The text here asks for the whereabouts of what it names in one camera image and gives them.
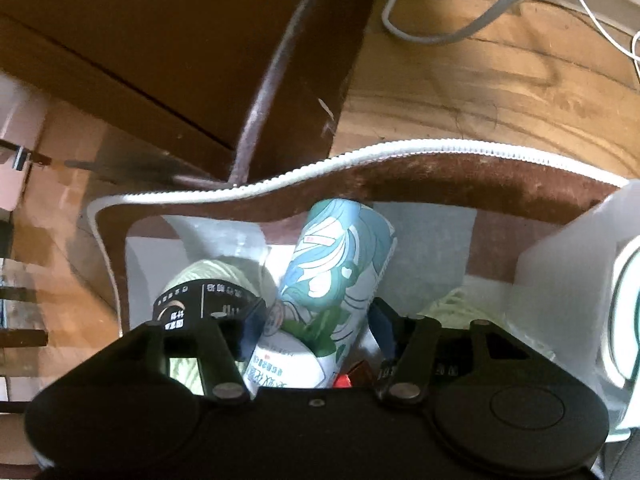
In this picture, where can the grey paper sheet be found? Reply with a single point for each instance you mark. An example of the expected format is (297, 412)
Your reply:
(425, 245)

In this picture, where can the brown fabric bag white zipper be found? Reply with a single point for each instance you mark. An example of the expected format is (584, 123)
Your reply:
(450, 180)

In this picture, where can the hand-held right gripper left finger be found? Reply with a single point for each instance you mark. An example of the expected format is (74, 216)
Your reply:
(252, 332)

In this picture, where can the white translucent plastic box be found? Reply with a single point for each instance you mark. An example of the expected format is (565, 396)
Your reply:
(560, 280)

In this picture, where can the leaf-print teal white can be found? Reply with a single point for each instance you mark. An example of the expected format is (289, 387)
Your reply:
(330, 270)

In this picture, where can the small red item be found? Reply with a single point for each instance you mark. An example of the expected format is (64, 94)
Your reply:
(346, 379)

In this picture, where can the dark brown wooden cabinet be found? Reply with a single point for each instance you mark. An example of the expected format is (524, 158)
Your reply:
(175, 35)

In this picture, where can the white round lid teal rim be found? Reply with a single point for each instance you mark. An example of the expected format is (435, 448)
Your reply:
(622, 320)

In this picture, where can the pink cardboard box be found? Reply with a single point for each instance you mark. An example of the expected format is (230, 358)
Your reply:
(20, 115)

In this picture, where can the dark slatted rack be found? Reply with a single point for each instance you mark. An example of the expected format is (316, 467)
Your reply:
(25, 337)

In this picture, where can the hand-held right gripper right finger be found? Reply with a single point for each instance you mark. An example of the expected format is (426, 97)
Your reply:
(381, 324)

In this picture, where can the pale green ribbed item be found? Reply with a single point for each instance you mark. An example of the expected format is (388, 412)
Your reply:
(457, 305)

